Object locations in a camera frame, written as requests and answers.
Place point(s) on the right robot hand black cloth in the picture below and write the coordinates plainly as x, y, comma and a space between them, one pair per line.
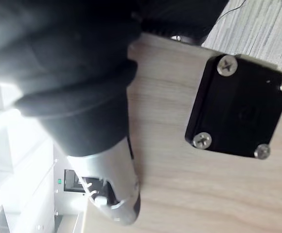
77, 72

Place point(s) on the white shelf unit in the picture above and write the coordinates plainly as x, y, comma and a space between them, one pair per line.
14, 170

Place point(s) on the silver device with green light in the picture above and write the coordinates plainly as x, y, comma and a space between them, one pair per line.
69, 194

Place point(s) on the light wood panel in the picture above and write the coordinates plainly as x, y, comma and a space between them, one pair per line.
170, 189

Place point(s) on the black square mounting plate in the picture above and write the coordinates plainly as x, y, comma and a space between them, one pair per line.
238, 106

